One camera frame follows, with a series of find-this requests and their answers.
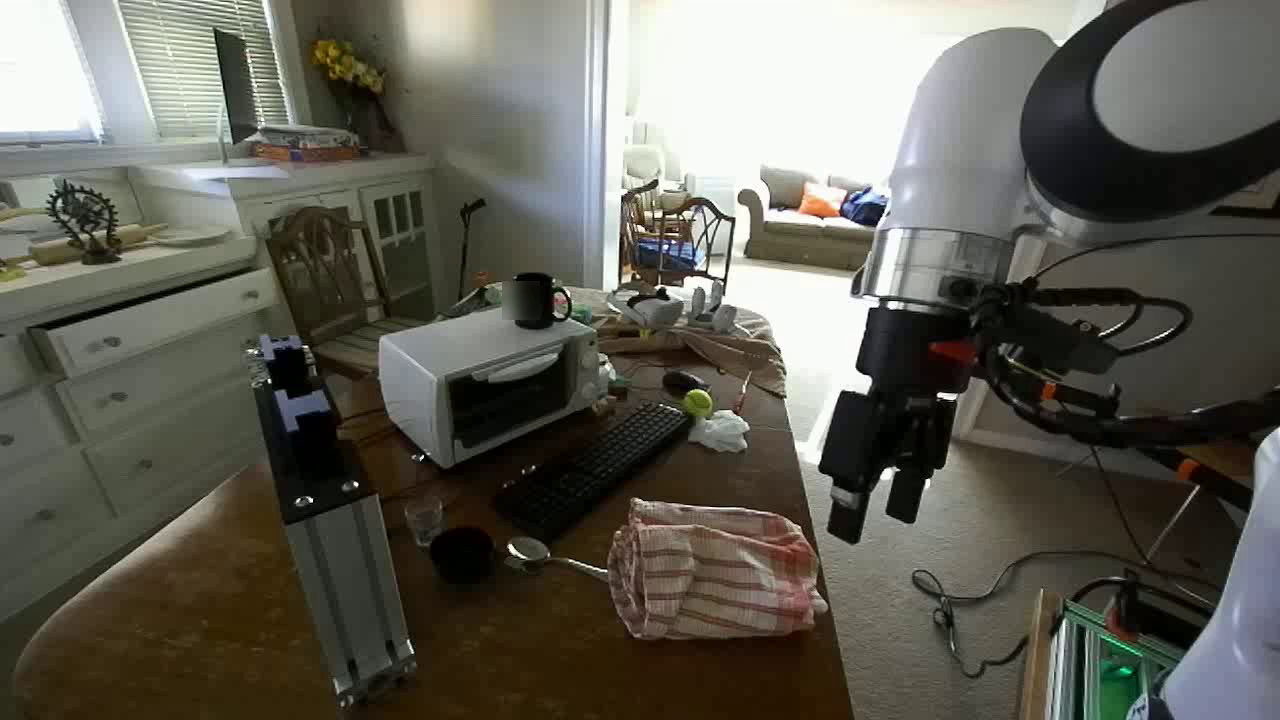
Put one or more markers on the small black cup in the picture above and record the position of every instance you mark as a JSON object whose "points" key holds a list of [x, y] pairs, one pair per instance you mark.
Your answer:
{"points": [[463, 552]]}

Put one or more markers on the black rod with orange bands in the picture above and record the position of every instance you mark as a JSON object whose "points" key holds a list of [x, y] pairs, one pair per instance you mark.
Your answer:
{"points": [[1184, 470]]}

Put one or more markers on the white crumpled cloth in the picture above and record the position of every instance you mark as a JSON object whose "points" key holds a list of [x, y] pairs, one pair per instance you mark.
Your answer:
{"points": [[721, 432]]}

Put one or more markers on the green-lit device box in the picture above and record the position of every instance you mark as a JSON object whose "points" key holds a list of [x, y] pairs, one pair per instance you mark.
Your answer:
{"points": [[1104, 667]]}

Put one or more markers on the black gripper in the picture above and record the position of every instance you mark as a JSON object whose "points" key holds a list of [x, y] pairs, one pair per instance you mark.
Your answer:
{"points": [[882, 443]]}

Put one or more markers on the white glazed cabinet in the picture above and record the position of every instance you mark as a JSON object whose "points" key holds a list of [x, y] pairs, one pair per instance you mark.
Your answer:
{"points": [[401, 227]]}

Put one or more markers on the aluminium extrusion stand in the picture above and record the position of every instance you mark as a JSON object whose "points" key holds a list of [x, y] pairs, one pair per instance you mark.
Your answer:
{"points": [[341, 544]]}

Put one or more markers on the wooden board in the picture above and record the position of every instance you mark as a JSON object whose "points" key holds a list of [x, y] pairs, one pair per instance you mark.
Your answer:
{"points": [[53, 248]]}

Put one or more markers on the wooden armchair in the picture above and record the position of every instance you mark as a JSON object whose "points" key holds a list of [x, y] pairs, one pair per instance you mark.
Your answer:
{"points": [[672, 258]]}

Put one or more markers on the yellow-green tennis ball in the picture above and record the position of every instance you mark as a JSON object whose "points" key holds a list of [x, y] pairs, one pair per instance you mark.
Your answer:
{"points": [[696, 402]]}

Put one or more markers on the red striped white towel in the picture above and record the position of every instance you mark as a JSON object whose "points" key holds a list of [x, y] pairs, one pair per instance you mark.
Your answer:
{"points": [[714, 574]]}

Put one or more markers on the grey sofa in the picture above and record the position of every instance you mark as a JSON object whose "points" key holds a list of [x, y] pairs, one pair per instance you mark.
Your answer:
{"points": [[800, 243]]}

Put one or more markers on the metal spoon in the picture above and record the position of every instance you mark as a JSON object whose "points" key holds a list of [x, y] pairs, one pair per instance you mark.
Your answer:
{"points": [[525, 548]]}

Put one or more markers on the blue cushion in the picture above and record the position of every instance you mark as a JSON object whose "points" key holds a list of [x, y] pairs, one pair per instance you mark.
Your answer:
{"points": [[866, 204]]}

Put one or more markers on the black metal ornament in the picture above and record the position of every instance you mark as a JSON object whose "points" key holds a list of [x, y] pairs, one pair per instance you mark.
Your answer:
{"points": [[82, 213]]}

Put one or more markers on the small clear glass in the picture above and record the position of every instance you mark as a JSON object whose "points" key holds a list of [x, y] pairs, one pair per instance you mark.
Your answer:
{"points": [[427, 520]]}

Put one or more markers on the black computer keyboard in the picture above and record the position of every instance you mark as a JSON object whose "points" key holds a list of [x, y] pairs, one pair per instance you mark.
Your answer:
{"points": [[594, 470]]}

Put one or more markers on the black computer mouse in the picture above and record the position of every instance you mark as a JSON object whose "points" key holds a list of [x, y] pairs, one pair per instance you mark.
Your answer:
{"points": [[683, 382]]}

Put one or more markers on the yellow flower bouquet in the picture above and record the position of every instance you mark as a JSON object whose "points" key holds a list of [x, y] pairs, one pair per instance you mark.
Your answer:
{"points": [[345, 64]]}

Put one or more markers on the black mug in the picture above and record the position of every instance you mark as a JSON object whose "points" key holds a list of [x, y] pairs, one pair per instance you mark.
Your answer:
{"points": [[538, 301]]}

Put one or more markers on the white bowl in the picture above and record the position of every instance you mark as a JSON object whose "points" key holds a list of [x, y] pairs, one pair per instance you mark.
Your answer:
{"points": [[657, 312]]}

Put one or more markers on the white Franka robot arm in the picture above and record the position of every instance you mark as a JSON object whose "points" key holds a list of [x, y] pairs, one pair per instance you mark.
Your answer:
{"points": [[973, 121]]}

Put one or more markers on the carved wooden chair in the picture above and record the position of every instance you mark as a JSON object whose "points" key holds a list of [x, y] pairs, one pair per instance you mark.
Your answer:
{"points": [[322, 264]]}

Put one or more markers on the white toaster oven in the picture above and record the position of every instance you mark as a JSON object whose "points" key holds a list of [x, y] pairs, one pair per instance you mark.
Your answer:
{"points": [[452, 353]]}

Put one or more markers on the stack of colourful books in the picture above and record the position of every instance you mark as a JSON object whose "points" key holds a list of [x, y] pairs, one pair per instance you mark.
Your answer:
{"points": [[303, 146]]}

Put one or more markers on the wooden side table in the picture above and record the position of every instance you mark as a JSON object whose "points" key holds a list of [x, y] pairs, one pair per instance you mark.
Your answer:
{"points": [[1214, 463]]}

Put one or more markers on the white drawer dresser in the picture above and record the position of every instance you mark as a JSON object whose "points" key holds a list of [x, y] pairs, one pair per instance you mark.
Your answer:
{"points": [[134, 402]]}

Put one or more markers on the orange cushion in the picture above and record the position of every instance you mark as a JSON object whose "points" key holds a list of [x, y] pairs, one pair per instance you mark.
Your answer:
{"points": [[822, 201]]}

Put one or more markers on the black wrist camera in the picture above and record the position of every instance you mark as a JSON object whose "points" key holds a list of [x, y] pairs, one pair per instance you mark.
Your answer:
{"points": [[1062, 345]]}

